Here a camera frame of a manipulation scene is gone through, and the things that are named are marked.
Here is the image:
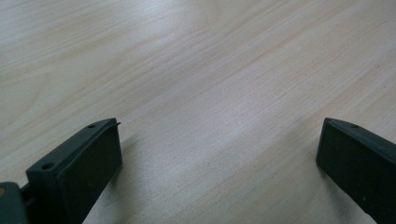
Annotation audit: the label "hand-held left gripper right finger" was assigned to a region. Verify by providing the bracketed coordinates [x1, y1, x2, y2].
[315, 117, 396, 224]

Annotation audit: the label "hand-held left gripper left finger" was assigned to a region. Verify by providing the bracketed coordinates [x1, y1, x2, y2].
[25, 117, 123, 224]

